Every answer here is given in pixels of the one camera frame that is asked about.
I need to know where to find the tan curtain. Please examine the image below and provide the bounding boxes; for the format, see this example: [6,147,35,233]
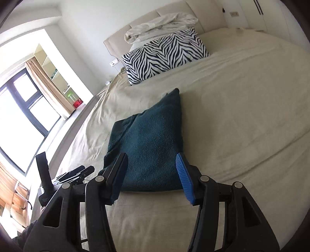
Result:
[25,58,74,116]

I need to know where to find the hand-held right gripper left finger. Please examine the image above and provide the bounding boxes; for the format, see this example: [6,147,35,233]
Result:
[23,153,129,252]

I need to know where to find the white nightstand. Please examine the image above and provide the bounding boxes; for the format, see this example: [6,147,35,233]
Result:
[96,80,112,98]

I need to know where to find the zebra print pillow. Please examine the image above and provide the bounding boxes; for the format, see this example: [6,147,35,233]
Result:
[121,27,210,86]

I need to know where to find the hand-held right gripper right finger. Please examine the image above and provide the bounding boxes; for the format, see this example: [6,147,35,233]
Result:
[176,153,281,252]

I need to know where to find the cream wall shelf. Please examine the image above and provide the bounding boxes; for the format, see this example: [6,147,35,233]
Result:
[33,44,84,110]

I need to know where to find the white wardrobe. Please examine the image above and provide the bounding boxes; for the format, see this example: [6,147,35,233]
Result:
[239,0,292,32]

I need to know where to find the bed with beige sheet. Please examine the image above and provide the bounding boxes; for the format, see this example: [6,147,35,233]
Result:
[46,27,309,252]

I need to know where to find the white crumpled duvet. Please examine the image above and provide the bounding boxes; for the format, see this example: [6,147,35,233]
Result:
[124,13,199,45]

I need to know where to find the wooden slatted chair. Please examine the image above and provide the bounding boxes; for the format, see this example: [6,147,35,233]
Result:
[0,160,32,226]

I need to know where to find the dark green fleece garment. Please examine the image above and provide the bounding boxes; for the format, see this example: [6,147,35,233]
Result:
[104,88,201,193]

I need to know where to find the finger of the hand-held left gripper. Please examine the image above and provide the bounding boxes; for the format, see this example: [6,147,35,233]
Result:
[35,152,53,188]
[52,166,95,185]

